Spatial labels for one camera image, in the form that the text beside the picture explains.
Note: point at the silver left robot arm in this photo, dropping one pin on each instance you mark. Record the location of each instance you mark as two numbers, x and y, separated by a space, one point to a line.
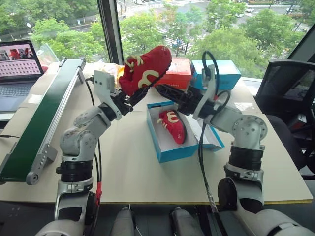
81 127

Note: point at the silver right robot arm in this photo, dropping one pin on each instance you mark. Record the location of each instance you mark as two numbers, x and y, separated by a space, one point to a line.
248 127

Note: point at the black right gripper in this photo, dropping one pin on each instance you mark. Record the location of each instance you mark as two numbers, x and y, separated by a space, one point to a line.
190 103

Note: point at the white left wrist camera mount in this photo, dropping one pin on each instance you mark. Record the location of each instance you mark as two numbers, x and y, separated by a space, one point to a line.
103 81

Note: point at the clear plastic bag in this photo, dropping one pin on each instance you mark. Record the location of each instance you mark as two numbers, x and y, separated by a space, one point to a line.
110 67

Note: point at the red orange shoebox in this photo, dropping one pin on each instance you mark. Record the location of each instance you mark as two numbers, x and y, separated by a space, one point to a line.
179 71

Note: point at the closed blue shoebox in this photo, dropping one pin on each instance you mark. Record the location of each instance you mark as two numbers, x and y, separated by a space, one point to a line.
229 73

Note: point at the black mesh office chair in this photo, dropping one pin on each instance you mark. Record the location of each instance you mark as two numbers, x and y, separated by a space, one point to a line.
283 81

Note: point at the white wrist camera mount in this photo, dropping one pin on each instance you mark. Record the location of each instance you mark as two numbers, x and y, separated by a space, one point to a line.
208 91
103 81

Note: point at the green conveyor belt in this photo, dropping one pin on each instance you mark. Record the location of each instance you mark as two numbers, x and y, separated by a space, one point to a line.
37 123

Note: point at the open blue shoebox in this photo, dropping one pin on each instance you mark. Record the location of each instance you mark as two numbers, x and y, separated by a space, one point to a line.
177 153

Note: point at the dark grey rounded shape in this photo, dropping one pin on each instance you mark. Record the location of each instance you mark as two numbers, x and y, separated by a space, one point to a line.
183 221
125 221

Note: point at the dark window frame post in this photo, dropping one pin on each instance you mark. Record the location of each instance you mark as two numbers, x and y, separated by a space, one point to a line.
109 29

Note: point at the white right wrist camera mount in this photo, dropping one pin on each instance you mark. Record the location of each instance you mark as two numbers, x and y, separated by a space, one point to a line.
208 91

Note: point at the grey laptop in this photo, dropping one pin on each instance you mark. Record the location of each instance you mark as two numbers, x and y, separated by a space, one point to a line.
17 61

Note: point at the red sneaker with cream laces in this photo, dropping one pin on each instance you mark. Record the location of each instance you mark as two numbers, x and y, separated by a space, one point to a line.
147 66
177 127

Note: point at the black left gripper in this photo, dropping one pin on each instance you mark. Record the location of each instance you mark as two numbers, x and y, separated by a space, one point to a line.
121 103

